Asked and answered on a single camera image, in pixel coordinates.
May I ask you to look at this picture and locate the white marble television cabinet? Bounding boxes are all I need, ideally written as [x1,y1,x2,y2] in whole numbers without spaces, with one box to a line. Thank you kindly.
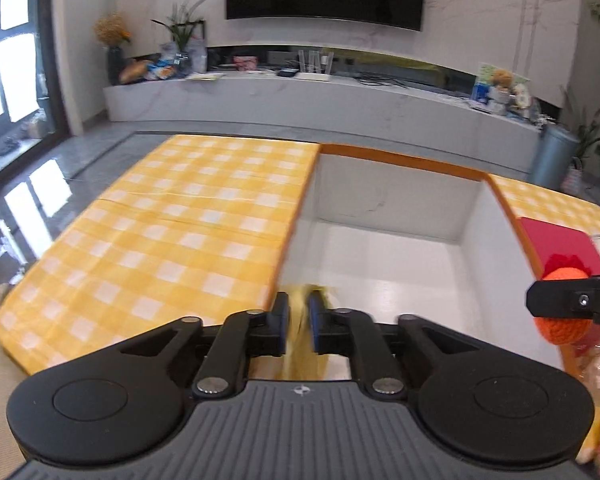
[103,44,544,174]

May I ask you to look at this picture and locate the green leafy plant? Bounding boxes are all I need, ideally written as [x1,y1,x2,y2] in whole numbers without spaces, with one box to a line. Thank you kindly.
[150,0,214,57]

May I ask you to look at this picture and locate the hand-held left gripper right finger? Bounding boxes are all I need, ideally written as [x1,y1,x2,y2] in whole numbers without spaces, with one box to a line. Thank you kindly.
[305,293,487,397]

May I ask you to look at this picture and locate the yellow dried flower bunch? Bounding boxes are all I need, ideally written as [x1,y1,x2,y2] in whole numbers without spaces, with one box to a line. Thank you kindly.
[93,12,132,47]

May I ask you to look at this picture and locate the yellow checkered tablecloth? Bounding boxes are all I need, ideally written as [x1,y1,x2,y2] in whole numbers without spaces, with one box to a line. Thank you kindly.
[0,134,600,377]

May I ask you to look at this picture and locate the brown teddy bear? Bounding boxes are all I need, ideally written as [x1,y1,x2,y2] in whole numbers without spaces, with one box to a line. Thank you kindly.
[489,68,514,112]

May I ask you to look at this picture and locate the orange-rimmed white cardboard box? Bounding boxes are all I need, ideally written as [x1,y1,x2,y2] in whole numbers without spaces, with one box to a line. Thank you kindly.
[245,143,588,383]

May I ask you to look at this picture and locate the black cables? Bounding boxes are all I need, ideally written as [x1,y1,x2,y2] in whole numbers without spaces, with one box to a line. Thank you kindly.
[354,72,412,89]

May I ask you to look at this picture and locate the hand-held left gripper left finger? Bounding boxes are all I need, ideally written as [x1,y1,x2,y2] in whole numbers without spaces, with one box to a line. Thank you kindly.
[109,291,292,399]

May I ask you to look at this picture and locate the clear plastic bag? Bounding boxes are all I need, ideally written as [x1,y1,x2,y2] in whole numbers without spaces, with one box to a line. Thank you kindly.
[187,39,209,74]

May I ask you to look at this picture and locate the orange crochet ball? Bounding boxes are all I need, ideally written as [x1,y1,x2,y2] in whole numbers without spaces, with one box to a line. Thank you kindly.
[536,253,599,346]

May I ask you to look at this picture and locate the white router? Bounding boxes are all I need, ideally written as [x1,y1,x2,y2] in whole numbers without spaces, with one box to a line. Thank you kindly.
[299,49,334,84]

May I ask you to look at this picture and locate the green poster card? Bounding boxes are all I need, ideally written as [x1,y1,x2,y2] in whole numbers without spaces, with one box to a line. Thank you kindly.
[472,62,531,107]

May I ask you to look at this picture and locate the red cloth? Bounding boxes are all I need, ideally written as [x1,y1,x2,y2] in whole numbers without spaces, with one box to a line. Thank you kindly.
[516,216,600,283]

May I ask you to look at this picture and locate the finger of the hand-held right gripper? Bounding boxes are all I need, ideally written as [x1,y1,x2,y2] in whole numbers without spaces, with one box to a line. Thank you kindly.
[525,272,600,334]

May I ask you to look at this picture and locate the dark vase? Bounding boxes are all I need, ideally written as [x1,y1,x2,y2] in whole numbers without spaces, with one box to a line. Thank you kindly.
[107,45,126,86]

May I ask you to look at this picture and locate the black-framed glass door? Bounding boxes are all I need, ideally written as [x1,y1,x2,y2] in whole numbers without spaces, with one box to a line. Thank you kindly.
[0,0,74,177]

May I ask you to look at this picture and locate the blue snack bags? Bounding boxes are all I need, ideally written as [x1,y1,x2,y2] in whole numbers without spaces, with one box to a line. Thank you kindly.
[147,54,179,81]

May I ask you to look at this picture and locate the brown bread loaf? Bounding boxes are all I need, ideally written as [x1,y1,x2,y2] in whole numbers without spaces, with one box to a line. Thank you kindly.
[118,59,154,85]

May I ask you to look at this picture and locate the yellow snack packet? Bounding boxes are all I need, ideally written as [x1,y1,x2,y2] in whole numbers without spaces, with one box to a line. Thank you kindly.
[279,284,353,382]

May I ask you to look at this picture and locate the potted plant with long leaves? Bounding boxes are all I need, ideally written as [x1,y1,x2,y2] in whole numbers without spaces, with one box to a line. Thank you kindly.
[559,87,600,194]

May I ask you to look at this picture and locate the grey trash bin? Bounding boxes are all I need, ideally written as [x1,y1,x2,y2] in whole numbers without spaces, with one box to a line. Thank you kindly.
[529,123,579,191]

